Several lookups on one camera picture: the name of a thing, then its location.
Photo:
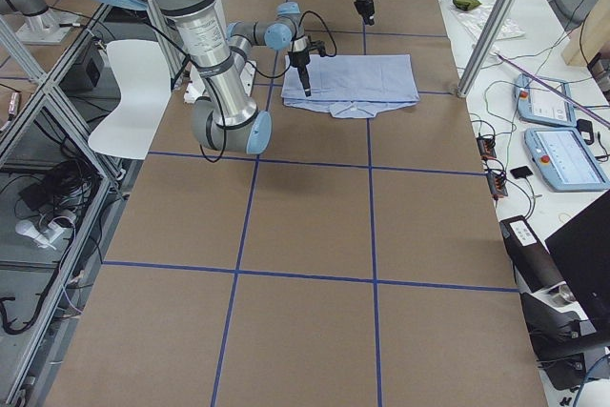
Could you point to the upper blue teach pendant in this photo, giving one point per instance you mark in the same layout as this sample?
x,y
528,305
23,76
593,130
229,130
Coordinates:
x,y
543,100

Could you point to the lower blue teach pendant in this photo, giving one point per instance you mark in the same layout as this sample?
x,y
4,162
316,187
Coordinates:
x,y
564,160

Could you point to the light blue striped shirt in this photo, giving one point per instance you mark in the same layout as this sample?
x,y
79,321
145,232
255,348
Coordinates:
x,y
353,86

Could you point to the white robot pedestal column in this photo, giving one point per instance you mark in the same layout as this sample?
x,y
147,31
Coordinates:
x,y
239,75

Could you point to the blue teach pendant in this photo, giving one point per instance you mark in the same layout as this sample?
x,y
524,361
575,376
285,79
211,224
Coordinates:
x,y
543,100
564,160

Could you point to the grey aluminium frame post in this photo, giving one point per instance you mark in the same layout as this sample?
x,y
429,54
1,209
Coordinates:
x,y
483,46

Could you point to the olive green pouch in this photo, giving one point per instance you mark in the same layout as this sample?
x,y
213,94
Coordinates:
x,y
466,5

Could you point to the black cylinder with label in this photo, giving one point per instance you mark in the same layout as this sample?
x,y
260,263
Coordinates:
x,y
529,255

